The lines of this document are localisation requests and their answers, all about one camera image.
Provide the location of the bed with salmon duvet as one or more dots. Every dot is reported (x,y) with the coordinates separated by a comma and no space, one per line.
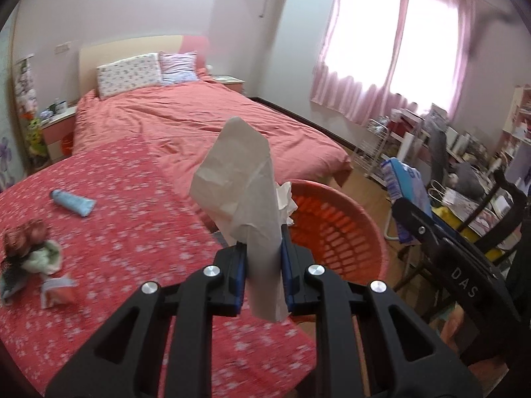
(186,112)

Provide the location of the yellow cushion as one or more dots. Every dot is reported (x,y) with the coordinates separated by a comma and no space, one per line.
(443,214)

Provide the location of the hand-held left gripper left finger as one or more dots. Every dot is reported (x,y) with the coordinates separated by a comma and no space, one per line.
(237,273)

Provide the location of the white tissue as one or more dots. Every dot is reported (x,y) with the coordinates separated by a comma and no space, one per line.
(240,215)
(286,199)

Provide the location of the dark wooden chair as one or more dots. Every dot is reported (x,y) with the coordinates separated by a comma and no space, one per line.
(508,215)

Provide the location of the white mug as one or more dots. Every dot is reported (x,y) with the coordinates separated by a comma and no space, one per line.
(62,106)

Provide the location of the dark floral cloth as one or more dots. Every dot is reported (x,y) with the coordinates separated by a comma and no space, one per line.
(8,282)

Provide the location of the hanging plush toys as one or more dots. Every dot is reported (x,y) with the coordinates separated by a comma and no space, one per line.
(29,99)

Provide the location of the cream and pink headboard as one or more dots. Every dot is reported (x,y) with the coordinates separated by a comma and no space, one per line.
(124,47)

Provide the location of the orange and white packet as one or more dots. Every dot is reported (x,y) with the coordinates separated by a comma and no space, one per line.
(58,292)

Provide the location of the pink nightstand with book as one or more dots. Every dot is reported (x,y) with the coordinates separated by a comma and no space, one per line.
(232,87)

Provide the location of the red floral blanket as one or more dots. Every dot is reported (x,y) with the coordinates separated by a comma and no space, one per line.
(124,215)

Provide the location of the brown patterned wrapper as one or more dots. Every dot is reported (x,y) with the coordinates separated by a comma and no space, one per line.
(25,236)

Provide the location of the pink nightstand with mugs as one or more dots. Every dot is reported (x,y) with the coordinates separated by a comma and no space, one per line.
(58,132)

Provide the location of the pink striped pillow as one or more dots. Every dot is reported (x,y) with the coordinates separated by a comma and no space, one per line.
(178,66)

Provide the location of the grey office chair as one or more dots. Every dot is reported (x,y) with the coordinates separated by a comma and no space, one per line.
(437,153)

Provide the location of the white wall outlet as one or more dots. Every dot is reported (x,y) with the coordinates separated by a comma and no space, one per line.
(62,47)

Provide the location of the pale green cloth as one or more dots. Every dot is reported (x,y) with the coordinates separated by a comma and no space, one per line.
(43,259)

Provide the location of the pink curtain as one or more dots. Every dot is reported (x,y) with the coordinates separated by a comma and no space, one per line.
(327,91)
(464,49)

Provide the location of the flower-printed wardrobe door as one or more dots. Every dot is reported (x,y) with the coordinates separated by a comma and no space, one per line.
(6,153)

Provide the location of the orange plastic laundry basket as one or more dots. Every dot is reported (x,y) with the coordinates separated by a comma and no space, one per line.
(340,236)

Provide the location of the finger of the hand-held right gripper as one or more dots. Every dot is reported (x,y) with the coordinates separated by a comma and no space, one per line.
(417,226)

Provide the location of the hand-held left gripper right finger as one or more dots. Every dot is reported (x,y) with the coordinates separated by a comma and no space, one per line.
(287,280)

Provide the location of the cluttered desk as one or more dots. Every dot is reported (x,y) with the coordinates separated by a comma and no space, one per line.
(468,161)

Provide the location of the light blue tube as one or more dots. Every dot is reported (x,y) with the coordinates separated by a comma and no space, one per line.
(72,203)

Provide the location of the pink and white bookshelf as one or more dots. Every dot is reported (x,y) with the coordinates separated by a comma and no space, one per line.
(516,128)

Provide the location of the white floral pillow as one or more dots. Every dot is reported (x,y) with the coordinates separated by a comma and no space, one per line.
(128,74)

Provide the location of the blue and white packet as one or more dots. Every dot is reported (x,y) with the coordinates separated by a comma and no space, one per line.
(408,190)

